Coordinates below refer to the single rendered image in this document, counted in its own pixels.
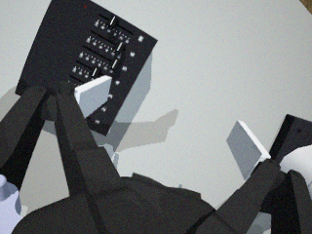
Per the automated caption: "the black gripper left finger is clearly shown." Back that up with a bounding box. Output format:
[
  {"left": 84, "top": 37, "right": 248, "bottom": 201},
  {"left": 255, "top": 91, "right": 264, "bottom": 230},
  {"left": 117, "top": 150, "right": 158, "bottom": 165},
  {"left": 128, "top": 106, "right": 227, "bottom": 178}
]
[{"left": 0, "top": 75, "right": 148, "bottom": 234}]

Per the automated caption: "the black lighting desk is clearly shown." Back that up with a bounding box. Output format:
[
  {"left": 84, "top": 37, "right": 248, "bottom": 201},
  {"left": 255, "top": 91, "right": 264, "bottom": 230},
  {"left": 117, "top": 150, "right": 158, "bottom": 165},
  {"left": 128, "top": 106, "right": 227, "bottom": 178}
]
[{"left": 15, "top": 0, "right": 158, "bottom": 136}]

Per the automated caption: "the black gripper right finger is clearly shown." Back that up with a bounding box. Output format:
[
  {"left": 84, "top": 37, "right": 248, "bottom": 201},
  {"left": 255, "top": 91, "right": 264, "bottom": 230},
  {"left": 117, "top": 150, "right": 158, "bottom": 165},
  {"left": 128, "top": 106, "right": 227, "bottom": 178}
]
[{"left": 193, "top": 120, "right": 312, "bottom": 234}]

